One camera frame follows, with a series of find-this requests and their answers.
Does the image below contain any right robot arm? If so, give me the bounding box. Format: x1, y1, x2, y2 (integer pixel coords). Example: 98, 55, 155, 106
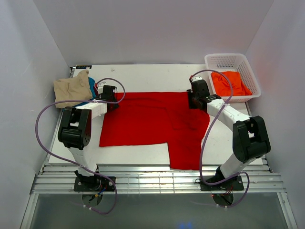
187, 77, 271, 187

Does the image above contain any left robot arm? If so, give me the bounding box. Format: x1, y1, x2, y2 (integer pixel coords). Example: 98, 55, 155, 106
58, 83, 119, 189

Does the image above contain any dark red folded t shirt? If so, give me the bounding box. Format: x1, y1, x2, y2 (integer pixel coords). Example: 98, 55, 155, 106
93, 87, 99, 96

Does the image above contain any blue folded t shirt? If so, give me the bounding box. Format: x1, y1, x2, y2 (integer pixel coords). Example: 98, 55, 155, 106
74, 77, 96, 107

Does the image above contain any orange t shirt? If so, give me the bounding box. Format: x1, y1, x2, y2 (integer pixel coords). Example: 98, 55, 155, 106
211, 71, 252, 96

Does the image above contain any beige folded t shirt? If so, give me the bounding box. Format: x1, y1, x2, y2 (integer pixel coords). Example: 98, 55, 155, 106
53, 70, 93, 102

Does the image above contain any blue label sticker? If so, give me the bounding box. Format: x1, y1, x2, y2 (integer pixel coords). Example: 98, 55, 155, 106
75, 65, 92, 70

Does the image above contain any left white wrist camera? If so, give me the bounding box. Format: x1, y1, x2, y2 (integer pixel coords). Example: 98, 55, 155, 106
95, 82, 106, 91

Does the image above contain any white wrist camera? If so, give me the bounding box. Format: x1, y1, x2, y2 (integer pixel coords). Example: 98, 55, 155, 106
95, 82, 106, 91
189, 75, 203, 83

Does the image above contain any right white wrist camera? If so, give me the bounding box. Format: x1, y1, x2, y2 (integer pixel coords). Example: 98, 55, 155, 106
189, 75, 203, 83

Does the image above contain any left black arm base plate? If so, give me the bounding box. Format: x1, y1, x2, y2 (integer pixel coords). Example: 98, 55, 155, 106
73, 176, 116, 192

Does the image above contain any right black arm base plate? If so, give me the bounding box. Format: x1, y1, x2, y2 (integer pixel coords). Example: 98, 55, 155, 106
194, 175, 244, 191

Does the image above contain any aluminium frame rail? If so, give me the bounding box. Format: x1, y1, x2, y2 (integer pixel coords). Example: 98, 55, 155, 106
32, 165, 286, 194

